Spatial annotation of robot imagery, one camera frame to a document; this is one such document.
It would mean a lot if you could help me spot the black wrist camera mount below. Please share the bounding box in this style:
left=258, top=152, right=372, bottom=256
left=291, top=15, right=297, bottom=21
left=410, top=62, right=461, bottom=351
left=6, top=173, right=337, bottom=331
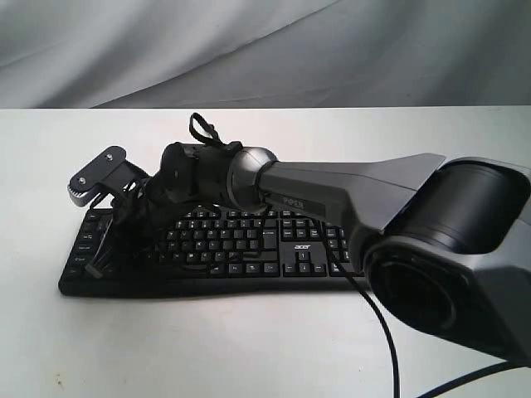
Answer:
left=67, top=146, right=149, bottom=207

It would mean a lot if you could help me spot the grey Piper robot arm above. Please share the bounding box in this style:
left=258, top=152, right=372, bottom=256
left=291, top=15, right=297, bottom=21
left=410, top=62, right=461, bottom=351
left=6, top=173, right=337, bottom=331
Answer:
left=71, top=142, right=530, bottom=362

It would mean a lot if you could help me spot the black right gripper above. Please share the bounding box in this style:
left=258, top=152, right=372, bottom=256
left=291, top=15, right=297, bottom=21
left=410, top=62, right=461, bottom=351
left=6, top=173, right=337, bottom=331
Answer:
left=85, top=142, right=243, bottom=278

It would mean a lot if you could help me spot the grey backdrop cloth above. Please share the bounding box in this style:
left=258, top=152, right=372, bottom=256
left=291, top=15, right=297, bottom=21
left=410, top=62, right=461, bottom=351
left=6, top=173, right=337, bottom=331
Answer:
left=1, top=1, right=530, bottom=109

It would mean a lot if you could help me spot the black Acer keyboard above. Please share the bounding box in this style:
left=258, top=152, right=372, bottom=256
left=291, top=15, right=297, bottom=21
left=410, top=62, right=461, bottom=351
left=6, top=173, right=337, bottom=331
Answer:
left=58, top=207, right=364, bottom=299

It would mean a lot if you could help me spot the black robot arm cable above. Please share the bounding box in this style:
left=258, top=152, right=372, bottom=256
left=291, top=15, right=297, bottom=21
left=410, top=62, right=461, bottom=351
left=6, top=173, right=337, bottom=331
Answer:
left=248, top=198, right=531, bottom=398

